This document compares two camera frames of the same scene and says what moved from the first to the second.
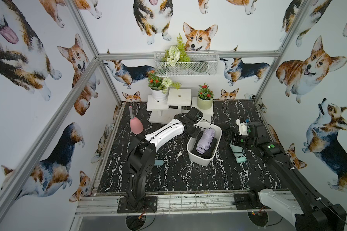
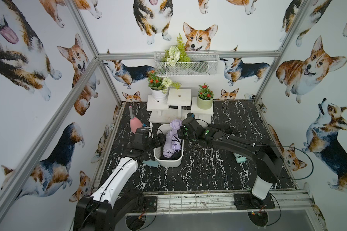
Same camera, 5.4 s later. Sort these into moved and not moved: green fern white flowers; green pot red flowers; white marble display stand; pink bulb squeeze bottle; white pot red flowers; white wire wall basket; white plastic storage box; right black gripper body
Moved: right black gripper body; white plastic storage box
Not moved: green pot red flowers; white pot red flowers; white wire wall basket; green fern white flowers; pink bulb squeeze bottle; white marble display stand
